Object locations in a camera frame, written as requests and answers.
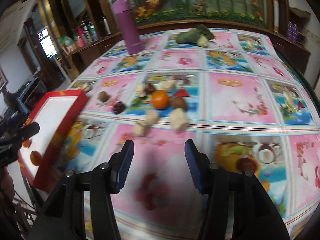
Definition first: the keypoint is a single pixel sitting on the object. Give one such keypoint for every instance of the orange tangerine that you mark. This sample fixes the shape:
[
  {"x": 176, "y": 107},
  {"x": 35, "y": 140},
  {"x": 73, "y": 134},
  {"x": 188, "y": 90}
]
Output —
[{"x": 160, "y": 99}]

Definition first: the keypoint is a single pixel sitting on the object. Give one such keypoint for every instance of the brown round longan fruit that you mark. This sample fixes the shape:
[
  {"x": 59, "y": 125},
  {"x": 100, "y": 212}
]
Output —
[{"x": 103, "y": 96}]

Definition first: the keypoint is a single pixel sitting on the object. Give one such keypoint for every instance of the dark red jujube date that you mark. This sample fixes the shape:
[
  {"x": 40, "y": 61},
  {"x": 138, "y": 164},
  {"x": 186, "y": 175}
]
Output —
[{"x": 149, "y": 89}]

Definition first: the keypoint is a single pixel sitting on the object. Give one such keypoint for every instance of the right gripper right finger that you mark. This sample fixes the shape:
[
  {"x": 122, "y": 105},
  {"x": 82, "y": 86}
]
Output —
[{"x": 198, "y": 164}]

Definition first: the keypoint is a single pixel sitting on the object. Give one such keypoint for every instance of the dark round fruit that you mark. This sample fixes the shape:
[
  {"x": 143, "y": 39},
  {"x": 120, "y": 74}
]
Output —
[{"x": 118, "y": 107}]

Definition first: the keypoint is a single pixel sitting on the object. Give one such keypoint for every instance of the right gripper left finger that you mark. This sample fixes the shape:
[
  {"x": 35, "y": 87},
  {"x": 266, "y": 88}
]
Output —
[{"x": 120, "y": 164}]

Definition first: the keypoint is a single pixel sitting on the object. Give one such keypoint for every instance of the green leafy vegetable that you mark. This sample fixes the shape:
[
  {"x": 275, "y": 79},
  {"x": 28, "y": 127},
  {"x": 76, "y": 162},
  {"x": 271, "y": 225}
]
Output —
[{"x": 199, "y": 36}]

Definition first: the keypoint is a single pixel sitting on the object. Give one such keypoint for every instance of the dark wooden sideboard cabinet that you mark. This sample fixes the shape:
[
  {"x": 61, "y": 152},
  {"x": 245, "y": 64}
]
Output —
[{"x": 81, "y": 31}]

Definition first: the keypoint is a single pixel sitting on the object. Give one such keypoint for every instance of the colourful fruit pattern tablecloth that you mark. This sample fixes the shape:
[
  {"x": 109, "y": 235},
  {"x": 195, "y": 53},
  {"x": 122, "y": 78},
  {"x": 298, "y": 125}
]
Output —
[{"x": 247, "y": 108}]

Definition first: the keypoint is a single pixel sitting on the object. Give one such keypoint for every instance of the orange fruit in tray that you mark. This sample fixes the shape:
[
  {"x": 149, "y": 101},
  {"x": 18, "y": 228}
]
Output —
[{"x": 35, "y": 158}]

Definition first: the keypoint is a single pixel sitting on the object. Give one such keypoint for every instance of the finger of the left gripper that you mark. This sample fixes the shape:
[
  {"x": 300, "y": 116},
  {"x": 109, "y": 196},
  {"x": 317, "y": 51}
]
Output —
[{"x": 27, "y": 132}]

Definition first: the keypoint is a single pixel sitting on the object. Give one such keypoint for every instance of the brown kiwi-like fruit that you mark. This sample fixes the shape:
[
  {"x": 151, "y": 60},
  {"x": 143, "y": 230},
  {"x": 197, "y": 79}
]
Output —
[{"x": 178, "y": 102}]

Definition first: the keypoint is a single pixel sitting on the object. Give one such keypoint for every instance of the red white tray box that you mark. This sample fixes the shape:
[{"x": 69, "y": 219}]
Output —
[{"x": 55, "y": 113}]

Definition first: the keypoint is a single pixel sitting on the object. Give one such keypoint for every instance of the beige cake piece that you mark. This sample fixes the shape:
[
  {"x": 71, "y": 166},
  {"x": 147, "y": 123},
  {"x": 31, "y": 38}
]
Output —
[
  {"x": 178, "y": 119},
  {"x": 151, "y": 117},
  {"x": 140, "y": 90},
  {"x": 167, "y": 85},
  {"x": 141, "y": 128}
]

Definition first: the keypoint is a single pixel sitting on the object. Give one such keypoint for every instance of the purple thermos bottle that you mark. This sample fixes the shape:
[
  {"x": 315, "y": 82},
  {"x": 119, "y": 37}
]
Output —
[{"x": 124, "y": 17}]

